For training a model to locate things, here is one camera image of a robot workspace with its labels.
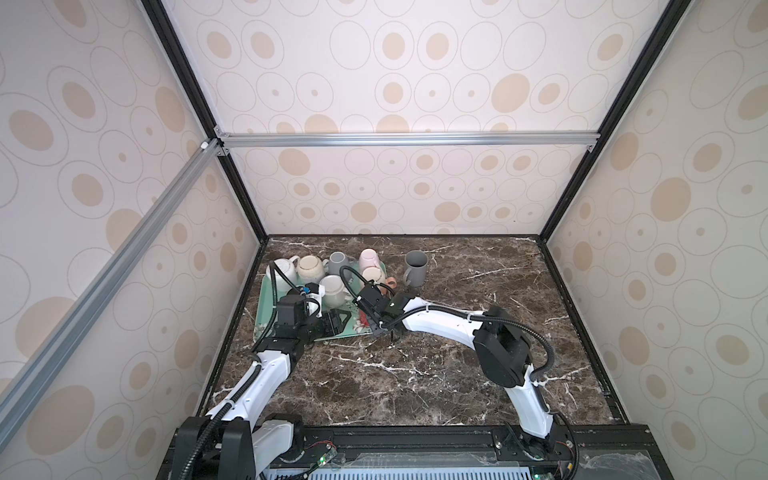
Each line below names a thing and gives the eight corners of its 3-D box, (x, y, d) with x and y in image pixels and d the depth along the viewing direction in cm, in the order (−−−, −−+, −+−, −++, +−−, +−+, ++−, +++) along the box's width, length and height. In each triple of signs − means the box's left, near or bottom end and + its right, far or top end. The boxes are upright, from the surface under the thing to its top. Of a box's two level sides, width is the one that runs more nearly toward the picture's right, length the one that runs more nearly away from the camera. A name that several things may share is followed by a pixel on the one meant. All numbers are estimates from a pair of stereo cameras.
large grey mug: (403, 292, 106) (405, 272, 97) (403, 270, 112) (404, 249, 103) (426, 292, 106) (430, 272, 97) (424, 270, 112) (427, 249, 103)
